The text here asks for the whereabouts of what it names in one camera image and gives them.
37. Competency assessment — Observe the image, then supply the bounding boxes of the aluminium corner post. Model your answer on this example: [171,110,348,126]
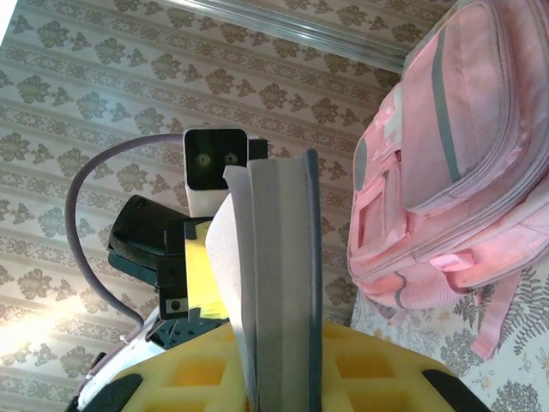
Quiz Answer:
[182,0,411,73]

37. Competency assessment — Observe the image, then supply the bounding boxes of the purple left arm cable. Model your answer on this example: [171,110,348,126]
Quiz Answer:
[64,131,188,387]

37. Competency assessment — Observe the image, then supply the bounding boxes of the pink student backpack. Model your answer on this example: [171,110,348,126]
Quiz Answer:
[346,0,549,361]

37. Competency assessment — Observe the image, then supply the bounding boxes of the silver grey notebook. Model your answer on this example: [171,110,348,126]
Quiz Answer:
[204,148,323,412]

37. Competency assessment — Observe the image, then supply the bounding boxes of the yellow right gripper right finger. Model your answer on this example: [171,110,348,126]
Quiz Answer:
[319,320,475,412]

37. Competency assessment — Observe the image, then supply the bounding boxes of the floral table cover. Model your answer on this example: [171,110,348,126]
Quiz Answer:
[349,265,549,412]

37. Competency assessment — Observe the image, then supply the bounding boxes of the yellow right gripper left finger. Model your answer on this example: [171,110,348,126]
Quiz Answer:
[109,325,254,412]

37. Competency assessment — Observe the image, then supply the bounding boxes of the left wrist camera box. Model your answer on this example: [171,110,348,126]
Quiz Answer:
[182,127,250,216]

